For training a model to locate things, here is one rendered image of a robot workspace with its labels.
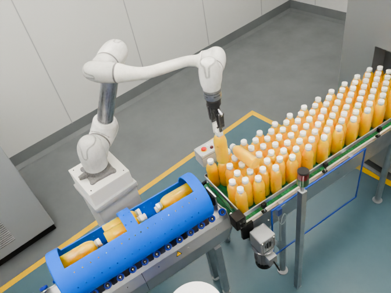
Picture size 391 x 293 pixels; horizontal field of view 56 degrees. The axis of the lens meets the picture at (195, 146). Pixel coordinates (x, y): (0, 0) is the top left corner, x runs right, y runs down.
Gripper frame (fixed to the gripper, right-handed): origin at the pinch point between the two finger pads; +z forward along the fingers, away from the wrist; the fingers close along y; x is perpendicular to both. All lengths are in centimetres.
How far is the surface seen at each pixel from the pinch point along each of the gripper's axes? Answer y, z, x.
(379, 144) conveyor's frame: 21, 64, 114
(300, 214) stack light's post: 38, 55, 26
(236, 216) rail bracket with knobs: 22, 47, -8
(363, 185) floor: -1, 145, 141
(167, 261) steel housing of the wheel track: 15, 60, -53
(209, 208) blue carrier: 15.5, 36.0, -20.8
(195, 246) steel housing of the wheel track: 15, 62, -34
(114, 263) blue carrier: 16, 34, -78
